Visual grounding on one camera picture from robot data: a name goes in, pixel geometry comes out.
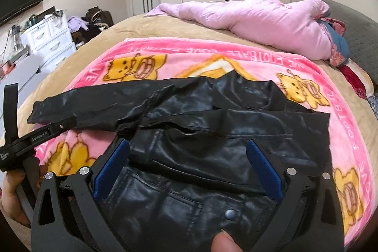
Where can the white drawer cabinet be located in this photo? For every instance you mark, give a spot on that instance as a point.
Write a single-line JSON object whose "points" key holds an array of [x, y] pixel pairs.
{"points": [[47, 39]]}

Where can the pink printed blanket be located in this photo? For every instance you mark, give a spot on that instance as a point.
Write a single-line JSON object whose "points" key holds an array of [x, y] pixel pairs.
{"points": [[251, 63]]}

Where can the person's right hand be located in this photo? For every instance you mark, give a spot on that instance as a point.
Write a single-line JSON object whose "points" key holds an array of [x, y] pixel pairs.
{"points": [[227, 244]]}

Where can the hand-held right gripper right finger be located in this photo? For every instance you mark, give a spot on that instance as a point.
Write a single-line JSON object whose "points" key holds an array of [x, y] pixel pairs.
{"points": [[262, 170]]}

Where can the red patterned blanket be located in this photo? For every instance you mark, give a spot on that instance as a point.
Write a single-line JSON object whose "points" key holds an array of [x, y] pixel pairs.
{"points": [[356, 80]]}

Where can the floral cloth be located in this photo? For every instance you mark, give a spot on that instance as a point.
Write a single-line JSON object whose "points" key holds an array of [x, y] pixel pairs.
{"points": [[336, 58]]}

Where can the blue patterned pillow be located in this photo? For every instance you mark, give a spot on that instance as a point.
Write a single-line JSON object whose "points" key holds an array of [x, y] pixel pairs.
{"points": [[373, 106]]}

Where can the person's left hand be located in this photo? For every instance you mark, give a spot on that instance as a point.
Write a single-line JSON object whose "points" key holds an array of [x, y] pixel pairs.
{"points": [[10, 199]]}

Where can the blue cloth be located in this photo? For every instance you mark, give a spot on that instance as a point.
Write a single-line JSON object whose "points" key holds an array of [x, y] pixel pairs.
{"points": [[338, 42]]}

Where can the pink quilt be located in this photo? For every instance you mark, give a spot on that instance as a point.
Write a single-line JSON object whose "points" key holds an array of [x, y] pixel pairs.
{"points": [[265, 21]]}

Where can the lilac cloth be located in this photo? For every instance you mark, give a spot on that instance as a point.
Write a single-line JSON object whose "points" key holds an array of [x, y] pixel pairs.
{"points": [[77, 23]]}

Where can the grey quilted headboard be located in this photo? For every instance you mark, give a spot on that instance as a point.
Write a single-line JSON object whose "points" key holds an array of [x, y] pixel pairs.
{"points": [[354, 21]]}

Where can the white desk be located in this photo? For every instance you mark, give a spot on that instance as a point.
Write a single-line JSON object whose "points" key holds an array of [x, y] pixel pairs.
{"points": [[17, 72]]}

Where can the black leather jacket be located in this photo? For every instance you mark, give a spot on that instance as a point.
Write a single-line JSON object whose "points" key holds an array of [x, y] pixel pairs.
{"points": [[192, 122]]}

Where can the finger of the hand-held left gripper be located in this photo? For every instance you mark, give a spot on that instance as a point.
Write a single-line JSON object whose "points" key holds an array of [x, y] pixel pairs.
{"points": [[66, 123]]}

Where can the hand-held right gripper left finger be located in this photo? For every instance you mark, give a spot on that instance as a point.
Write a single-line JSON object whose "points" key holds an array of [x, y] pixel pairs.
{"points": [[112, 170]]}

